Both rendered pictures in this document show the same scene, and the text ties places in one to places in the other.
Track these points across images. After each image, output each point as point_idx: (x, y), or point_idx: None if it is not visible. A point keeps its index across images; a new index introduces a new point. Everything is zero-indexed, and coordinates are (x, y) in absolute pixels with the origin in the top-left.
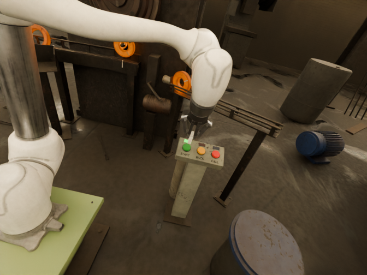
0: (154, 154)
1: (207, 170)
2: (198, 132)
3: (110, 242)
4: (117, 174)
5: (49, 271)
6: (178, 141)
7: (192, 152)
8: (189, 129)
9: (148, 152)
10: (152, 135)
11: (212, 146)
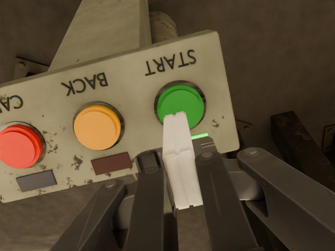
0: (257, 111)
1: None
2: (130, 213)
3: None
4: (331, 0)
5: None
6: (235, 121)
7: (137, 95)
8: (238, 198)
9: (272, 108)
10: (294, 152)
11: (57, 181)
